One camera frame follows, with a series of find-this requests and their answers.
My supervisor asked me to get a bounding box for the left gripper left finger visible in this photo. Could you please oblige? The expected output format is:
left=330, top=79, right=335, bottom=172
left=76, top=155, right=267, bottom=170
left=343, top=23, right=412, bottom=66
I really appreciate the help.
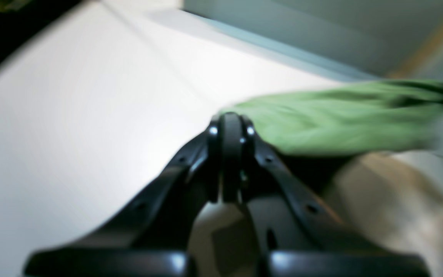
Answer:
left=23, top=114, right=229, bottom=277

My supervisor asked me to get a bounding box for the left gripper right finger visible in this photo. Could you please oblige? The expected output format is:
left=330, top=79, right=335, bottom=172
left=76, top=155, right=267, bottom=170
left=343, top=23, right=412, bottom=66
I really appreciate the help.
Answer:
left=229, top=113, right=430, bottom=277

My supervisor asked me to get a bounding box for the green t-shirt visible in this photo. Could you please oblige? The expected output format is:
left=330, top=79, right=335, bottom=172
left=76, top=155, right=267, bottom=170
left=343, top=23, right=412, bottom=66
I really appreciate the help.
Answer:
left=220, top=80, right=443, bottom=157

